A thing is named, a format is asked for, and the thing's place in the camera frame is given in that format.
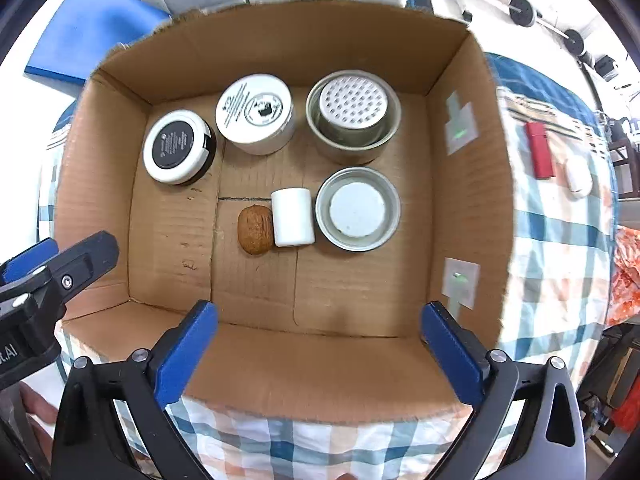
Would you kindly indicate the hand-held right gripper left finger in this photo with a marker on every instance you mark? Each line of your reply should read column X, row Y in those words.
column 185, row 355

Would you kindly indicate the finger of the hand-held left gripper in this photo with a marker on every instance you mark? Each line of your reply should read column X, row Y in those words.
column 82, row 265
column 27, row 260

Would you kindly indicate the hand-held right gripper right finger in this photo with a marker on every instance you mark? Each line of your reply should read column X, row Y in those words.
column 452, row 355

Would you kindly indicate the cardboard box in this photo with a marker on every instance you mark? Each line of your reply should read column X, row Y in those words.
column 170, row 260

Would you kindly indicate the brown walnut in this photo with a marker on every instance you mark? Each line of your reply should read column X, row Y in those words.
column 255, row 230

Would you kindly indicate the white jar with black lid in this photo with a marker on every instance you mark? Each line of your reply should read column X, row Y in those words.
column 175, row 147

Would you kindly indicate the metal tin with white lid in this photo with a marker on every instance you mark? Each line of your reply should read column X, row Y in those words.
column 357, row 210

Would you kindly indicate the small white cylinder container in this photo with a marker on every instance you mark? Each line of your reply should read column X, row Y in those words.
column 292, row 217

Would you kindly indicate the white round jar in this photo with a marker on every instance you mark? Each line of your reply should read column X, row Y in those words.
column 255, row 110

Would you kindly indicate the metal tin with perforated lid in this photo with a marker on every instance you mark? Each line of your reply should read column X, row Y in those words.
column 352, row 107

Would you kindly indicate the plaid checkered blanket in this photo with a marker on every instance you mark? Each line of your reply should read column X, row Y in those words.
column 550, row 270

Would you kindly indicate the orange and white cloth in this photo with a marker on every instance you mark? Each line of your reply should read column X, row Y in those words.
column 627, row 280

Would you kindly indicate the white oval earbuds case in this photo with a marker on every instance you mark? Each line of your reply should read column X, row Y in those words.
column 578, row 177

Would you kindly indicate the red rectangular case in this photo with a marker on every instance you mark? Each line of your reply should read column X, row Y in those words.
column 540, row 150

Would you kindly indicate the blue foam mat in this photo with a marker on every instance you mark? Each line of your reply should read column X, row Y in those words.
column 90, row 30

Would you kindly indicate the short barbell with black plates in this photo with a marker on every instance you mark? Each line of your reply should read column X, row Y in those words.
column 522, row 10

